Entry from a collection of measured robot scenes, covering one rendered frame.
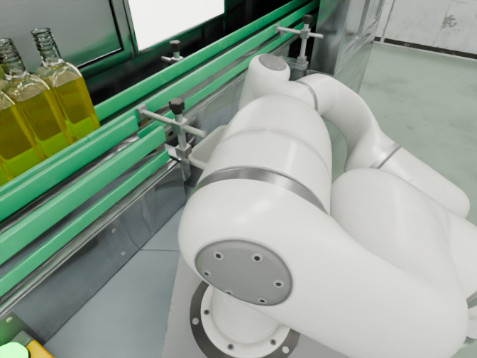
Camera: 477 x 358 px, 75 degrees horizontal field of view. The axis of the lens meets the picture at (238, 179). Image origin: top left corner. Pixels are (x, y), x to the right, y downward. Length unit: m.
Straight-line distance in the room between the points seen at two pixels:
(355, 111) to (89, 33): 0.58
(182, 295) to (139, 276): 0.19
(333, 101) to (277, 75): 0.11
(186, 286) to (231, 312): 0.13
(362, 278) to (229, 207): 0.08
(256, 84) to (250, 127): 0.34
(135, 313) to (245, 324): 0.28
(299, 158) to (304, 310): 0.09
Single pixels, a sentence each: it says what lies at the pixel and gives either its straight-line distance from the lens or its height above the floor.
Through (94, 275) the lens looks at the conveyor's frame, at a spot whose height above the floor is 0.80.
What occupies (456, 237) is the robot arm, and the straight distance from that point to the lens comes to 0.31.
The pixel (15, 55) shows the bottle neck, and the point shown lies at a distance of 0.59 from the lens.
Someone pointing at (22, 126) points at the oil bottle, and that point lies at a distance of 0.59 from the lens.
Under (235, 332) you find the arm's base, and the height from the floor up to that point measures 0.90.
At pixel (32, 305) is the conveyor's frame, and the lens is 0.58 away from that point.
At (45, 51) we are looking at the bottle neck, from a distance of 0.61.
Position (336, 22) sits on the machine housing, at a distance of 1.32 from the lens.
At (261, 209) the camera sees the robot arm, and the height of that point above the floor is 1.18.
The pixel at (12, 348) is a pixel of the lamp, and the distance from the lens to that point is 0.56.
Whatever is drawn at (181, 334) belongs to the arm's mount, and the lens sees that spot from 0.46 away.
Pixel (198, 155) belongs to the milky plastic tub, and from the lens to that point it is 0.78.
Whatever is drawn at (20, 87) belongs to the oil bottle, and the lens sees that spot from 0.58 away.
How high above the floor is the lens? 1.30
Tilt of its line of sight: 43 degrees down
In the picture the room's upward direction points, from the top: straight up
